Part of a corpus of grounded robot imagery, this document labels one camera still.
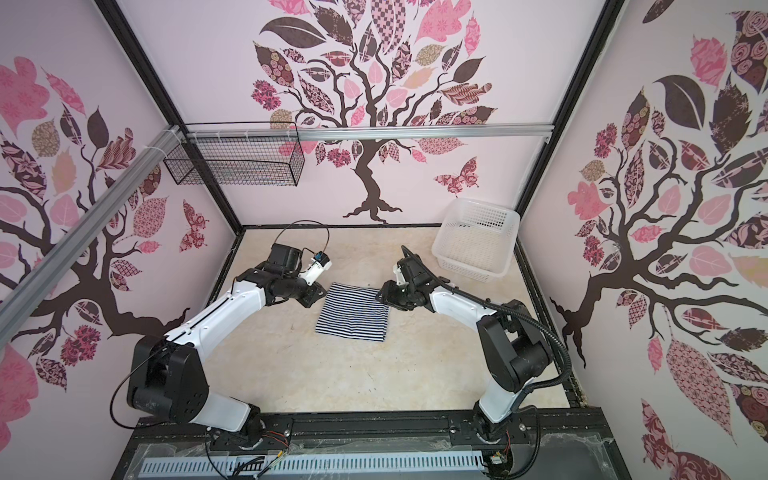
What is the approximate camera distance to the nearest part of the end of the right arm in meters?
0.67

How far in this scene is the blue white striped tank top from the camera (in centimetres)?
90

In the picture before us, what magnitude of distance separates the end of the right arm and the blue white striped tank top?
0.18 ft
